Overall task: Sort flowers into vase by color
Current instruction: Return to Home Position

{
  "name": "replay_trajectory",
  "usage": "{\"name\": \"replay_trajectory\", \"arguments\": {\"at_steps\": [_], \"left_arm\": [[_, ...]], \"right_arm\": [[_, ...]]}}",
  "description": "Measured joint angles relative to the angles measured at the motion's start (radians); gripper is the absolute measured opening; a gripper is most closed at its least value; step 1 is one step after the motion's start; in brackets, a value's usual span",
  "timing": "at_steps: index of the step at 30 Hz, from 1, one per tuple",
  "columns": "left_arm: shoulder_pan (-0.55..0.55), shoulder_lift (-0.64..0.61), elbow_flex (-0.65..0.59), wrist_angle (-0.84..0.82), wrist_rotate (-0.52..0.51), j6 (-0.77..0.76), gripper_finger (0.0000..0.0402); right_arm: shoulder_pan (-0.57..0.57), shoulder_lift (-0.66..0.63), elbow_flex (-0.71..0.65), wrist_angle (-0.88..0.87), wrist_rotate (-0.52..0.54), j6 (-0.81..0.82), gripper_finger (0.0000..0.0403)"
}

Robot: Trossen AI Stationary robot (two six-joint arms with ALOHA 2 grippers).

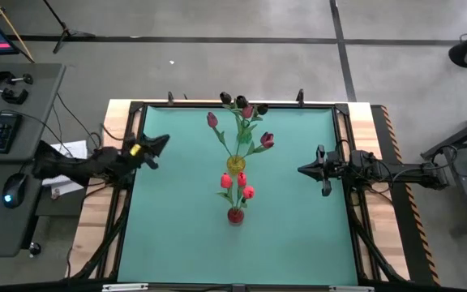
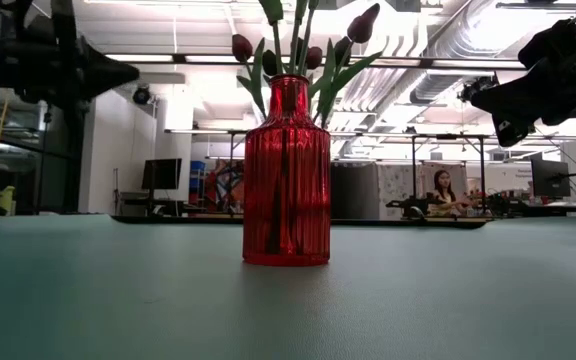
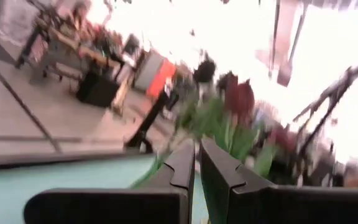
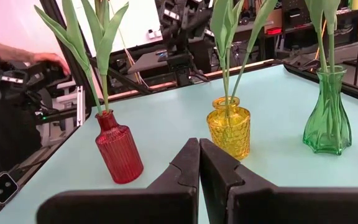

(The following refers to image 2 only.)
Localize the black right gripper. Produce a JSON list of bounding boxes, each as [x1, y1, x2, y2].
[[470, 22, 576, 148]]

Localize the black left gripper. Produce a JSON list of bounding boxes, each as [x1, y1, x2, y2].
[[20, 0, 140, 109]]

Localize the black monitor on arm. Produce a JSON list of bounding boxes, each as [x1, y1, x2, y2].
[[530, 158, 572, 200]]

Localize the red ribbed glass vase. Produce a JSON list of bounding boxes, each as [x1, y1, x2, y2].
[[242, 72, 332, 267]]

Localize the black ceiling spotlight cluster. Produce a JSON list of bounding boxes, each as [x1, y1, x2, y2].
[[460, 74, 499, 101]]

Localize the long ceiling light bar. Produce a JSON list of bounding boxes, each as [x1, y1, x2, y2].
[[105, 52, 527, 71]]

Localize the person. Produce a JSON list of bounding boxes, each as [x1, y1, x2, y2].
[[430, 169, 472, 217]]

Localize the black background monitor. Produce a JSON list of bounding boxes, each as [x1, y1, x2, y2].
[[141, 157, 183, 191]]

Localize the blue storage bins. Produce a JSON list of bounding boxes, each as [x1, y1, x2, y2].
[[189, 160, 207, 204]]

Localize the background desk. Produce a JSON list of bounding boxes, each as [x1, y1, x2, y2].
[[117, 192, 194, 217]]

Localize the yellow green object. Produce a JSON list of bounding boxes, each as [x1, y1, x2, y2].
[[0, 185, 17, 216]]

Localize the black fabric panel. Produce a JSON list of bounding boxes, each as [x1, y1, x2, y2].
[[330, 162, 380, 220]]

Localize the teal table mat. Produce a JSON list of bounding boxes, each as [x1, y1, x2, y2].
[[0, 214, 576, 360]]

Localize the silver ceiling duct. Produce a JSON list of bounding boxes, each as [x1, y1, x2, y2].
[[407, 0, 502, 106]]

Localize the black metal frame rig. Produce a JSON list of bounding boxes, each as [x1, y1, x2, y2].
[[386, 133, 492, 219]]

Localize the colourful wall poster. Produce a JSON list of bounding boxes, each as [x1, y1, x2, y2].
[[205, 159, 245, 211]]

